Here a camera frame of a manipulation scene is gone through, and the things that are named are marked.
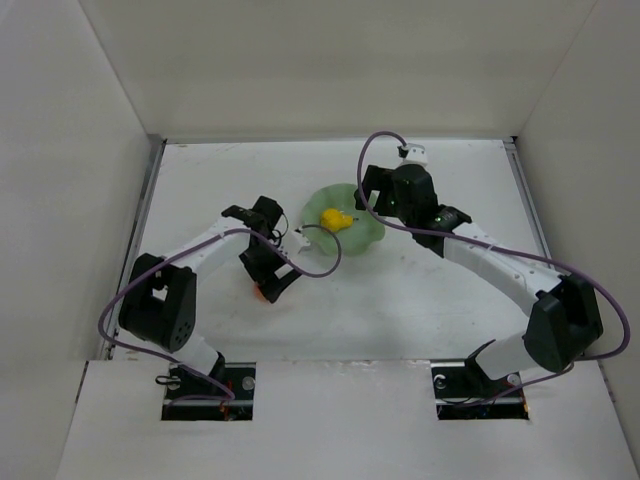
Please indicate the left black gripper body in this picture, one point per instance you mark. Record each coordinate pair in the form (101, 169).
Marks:
(270, 279)

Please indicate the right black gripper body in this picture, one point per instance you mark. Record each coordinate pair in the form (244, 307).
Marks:
(373, 182)

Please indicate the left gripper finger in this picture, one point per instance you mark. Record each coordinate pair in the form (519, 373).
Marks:
(280, 280)
(270, 288)

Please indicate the red orange fake peach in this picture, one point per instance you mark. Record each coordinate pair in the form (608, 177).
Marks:
(258, 294)

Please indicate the yellow fake pear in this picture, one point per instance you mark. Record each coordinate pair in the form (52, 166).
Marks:
(336, 220)

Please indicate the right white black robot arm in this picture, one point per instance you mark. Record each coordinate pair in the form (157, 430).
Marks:
(562, 311)

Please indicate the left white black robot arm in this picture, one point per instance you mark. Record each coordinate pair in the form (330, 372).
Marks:
(159, 306)

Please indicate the green scalloped fruit bowl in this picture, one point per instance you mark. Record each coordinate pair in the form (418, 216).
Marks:
(356, 240)

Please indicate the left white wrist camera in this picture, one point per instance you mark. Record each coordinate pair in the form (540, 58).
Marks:
(294, 243)

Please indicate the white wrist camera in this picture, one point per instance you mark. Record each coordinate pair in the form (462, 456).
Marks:
(413, 154)
(294, 243)

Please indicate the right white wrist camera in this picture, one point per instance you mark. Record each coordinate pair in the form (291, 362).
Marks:
(413, 154)

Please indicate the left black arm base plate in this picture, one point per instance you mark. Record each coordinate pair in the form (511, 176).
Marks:
(189, 398)

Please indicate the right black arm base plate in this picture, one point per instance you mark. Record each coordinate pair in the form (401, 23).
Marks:
(461, 395)

